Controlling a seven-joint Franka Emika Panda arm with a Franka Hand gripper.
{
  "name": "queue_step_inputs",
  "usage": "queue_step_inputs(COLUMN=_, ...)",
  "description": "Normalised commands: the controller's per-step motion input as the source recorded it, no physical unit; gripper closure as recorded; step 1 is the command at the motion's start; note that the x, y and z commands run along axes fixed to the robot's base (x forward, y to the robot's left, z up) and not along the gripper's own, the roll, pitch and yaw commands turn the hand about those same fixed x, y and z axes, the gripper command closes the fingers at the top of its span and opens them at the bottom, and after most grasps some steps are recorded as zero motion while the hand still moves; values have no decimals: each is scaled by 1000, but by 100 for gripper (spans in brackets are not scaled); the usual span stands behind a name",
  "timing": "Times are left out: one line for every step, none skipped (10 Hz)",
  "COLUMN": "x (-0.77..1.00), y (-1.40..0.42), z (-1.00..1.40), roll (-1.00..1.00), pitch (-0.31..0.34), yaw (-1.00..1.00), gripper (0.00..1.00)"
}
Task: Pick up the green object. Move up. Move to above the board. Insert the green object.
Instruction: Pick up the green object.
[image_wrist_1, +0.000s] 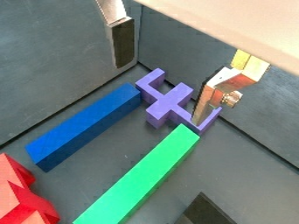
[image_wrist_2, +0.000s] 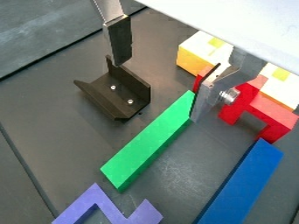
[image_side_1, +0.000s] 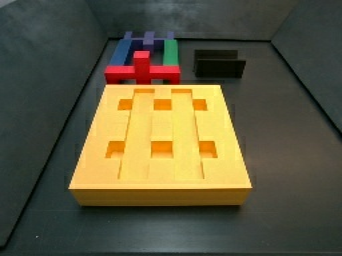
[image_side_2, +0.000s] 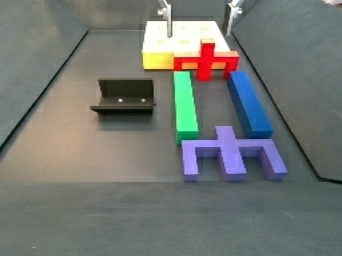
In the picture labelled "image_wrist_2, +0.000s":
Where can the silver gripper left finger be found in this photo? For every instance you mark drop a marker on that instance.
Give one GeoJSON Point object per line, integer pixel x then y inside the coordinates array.
{"type": "Point", "coordinates": [116, 27]}

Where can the red comb-shaped block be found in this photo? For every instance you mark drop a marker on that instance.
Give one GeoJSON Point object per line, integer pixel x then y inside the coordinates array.
{"type": "Point", "coordinates": [278, 117]}

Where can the black metal bracket holder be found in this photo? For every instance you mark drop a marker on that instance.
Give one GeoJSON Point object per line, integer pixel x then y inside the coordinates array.
{"type": "Point", "coordinates": [119, 92]}

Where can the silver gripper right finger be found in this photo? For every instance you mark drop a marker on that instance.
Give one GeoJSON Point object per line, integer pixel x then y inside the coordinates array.
{"type": "Point", "coordinates": [218, 88]}

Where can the blue rectangular block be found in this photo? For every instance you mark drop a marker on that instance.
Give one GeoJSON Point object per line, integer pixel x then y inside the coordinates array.
{"type": "Point", "coordinates": [238, 193]}

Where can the green rectangular block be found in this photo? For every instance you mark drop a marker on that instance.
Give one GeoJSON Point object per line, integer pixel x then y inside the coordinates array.
{"type": "Point", "coordinates": [142, 150]}

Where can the yellow slotted board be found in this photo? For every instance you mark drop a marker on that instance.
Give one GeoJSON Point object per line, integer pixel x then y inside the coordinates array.
{"type": "Point", "coordinates": [226, 66]}

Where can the purple comb-shaped block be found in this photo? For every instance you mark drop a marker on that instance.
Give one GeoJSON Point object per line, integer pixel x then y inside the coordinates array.
{"type": "Point", "coordinates": [94, 198]}

